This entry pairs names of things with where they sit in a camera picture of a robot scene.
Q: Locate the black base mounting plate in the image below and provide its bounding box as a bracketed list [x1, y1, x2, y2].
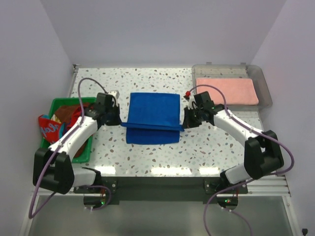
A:
[72, 176, 248, 206]

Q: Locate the red patterned towel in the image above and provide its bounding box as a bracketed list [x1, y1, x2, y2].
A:
[38, 115, 75, 144]

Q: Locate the aluminium frame rail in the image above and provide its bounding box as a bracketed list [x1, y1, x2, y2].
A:
[31, 64, 292, 197]

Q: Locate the clear plastic container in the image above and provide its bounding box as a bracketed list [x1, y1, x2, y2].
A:
[192, 64, 273, 111]

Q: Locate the blue towel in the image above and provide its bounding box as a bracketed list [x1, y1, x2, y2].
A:
[121, 92, 184, 145]

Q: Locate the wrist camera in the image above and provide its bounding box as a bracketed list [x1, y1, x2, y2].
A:
[108, 90, 120, 99]
[184, 91, 194, 102]

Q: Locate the yellow striped towel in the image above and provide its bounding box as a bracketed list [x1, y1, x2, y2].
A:
[51, 114, 62, 123]

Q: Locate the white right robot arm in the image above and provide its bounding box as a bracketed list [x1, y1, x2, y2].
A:
[182, 91, 284, 193]

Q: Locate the green plastic bin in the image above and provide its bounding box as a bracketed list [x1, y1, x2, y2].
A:
[40, 97, 96, 164]

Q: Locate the pink towel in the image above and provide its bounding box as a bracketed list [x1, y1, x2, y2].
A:
[196, 78, 259, 105]

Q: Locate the brown towel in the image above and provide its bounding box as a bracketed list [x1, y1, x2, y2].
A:
[54, 105, 81, 126]

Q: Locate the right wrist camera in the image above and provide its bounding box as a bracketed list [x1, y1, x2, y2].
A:
[184, 91, 194, 102]

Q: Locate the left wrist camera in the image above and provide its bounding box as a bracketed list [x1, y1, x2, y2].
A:
[108, 90, 120, 99]

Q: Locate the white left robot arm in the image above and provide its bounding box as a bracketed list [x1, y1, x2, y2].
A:
[32, 90, 121, 194]

